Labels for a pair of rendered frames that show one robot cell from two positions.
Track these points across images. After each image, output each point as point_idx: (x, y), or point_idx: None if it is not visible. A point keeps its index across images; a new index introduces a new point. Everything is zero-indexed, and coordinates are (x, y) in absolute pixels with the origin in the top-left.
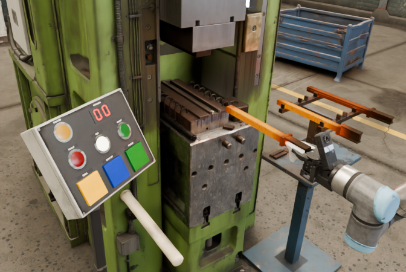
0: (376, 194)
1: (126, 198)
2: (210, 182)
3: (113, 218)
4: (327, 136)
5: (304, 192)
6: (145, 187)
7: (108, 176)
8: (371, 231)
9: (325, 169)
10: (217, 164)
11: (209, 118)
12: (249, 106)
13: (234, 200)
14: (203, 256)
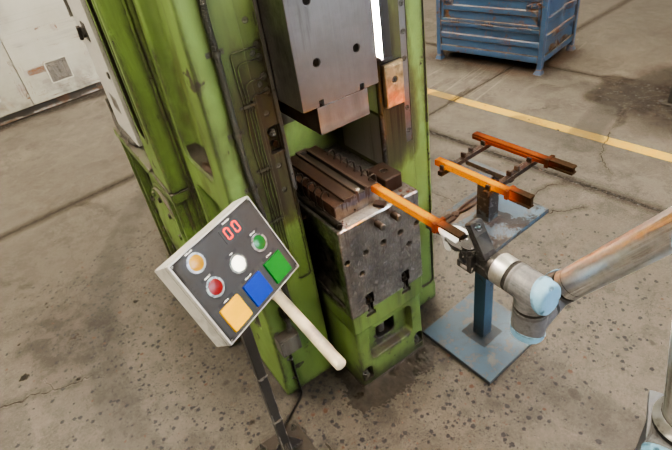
0: (532, 288)
1: (277, 298)
2: (368, 268)
3: (266, 319)
4: (479, 223)
5: None
6: (296, 281)
7: (250, 296)
8: (534, 324)
9: (481, 259)
10: (372, 247)
11: (355, 198)
12: (405, 166)
13: (400, 280)
14: (376, 343)
